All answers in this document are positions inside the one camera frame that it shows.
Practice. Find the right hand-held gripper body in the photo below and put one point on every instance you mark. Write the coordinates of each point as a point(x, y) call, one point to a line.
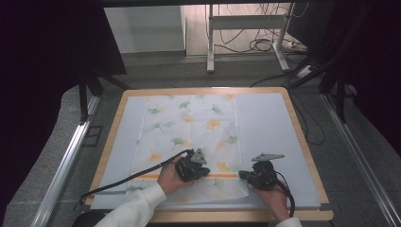
point(264, 176)

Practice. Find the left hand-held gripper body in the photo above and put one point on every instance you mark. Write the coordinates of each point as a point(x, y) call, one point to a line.
point(189, 167)

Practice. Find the white leaf-print mesh bag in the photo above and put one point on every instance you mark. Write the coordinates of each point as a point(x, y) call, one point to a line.
point(189, 126)

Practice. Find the person's left hand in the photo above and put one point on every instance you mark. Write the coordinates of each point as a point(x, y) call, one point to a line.
point(168, 181)

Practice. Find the person's right hand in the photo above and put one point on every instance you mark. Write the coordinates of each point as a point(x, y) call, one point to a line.
point(272, 201)

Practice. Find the wooden table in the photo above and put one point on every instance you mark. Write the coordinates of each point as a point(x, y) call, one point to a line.
point(220, 217)

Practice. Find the white table mat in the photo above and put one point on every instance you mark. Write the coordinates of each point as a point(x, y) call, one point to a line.
point(268, 126)

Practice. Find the white power strip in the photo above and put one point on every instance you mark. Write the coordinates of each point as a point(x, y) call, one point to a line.
point(304, 71)

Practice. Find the dark round object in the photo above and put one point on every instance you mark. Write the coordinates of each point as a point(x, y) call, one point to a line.
point(86, 219)

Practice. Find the black metal stand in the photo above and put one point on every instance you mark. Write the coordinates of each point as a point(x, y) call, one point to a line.
point(85, 94)
point(339, 78)

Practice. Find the white cabinet panel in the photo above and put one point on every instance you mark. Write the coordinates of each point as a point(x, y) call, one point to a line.
point(145, 30)

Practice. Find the dark curtain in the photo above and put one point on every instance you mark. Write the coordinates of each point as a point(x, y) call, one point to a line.
point(378, 63)
point(41, 63)

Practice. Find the aluminium floor rail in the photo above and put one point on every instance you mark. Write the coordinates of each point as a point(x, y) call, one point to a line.
point(359, 157)
point(63, 164)

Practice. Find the black square floor frame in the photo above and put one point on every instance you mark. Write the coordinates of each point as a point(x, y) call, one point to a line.
point(92, 135)

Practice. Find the white metal desk frame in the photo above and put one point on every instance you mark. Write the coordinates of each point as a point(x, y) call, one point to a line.
point(246, 22)

